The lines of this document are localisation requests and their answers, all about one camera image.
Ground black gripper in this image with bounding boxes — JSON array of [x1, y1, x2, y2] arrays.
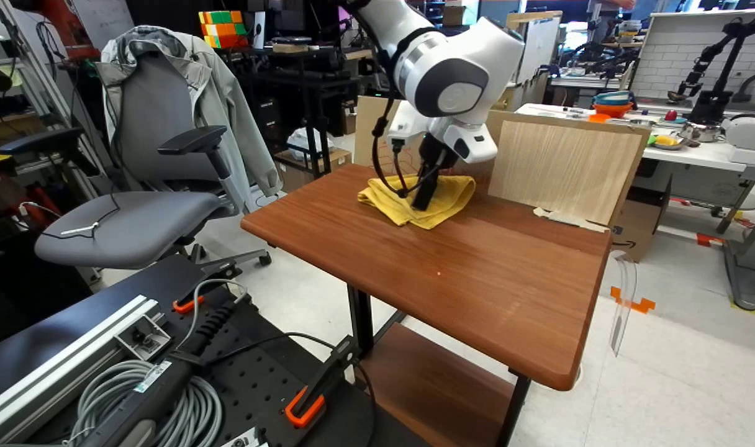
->
[[409, 133, 465, 210]]

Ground yellow towel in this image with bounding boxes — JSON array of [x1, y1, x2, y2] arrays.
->
[[354, 171, 480, 234]]

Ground plain cardboard sheet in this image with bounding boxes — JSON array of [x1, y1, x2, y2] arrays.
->
[[352, 95, 430, 171]]

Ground light wood panel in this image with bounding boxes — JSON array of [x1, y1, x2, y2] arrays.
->
[[484, 111, 651, 232]]

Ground white paper strip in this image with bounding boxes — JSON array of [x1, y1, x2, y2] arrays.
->
[[532, 207, 611, 234]]

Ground black table leg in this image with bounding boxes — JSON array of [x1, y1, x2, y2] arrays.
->
[[346, 282, 374, 362], [493, 373, 534, 447]]

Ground black desk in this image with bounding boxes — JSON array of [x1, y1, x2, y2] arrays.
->
[[235, 34, 372, 182]]

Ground wood framed whiteboard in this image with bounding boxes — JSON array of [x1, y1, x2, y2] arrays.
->
[[510, 7, 563, 85]]

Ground wooden lower table shelf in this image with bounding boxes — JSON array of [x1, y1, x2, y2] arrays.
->
[[354, 317, 521, 447]]

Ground orange blue round stack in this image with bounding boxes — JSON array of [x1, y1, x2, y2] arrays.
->
[[592, 90, 636, 120]]

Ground grey jacket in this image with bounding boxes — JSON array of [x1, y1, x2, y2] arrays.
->
[[96, 23, 285, 214]]

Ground orange floor tape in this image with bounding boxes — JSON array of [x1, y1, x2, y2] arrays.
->
[[608, 282, 657, 317]]

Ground yellow green small object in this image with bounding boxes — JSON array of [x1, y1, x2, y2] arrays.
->
[[649, 127, 685, 152]]

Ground orange black clamp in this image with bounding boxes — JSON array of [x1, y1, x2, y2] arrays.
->
[[281, 333, 361, 431], [168, 275, 239, 320]]

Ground multicoloured block cube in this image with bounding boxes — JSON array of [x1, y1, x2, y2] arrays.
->
[[197, 7, 250, 52]]

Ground white work table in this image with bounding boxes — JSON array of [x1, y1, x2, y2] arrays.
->
[[515, 100, 755, 313]]

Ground red white bar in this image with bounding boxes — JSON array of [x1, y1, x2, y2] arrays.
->
[[657, 222, 727, 250]]

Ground white pegboard panel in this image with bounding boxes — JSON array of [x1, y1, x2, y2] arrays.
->
[[629, 7, 755, 106]]

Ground grey office chair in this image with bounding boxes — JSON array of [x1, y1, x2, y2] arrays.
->
[[0, 28, 272, 280]]

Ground white device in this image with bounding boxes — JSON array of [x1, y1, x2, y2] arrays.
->
[[719, 115, 755, 156]]

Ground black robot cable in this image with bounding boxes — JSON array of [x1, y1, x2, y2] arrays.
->
[[368, 47, 423, 201]]

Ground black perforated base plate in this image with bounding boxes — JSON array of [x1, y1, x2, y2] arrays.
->
[[0, 250, 379, 447]]

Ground grey cable coil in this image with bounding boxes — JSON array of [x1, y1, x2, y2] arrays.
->
[[61, 357, 226, 447]]

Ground aluminium rail profile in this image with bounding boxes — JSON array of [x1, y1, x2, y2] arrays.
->
[[0, 292, 161, 438]]

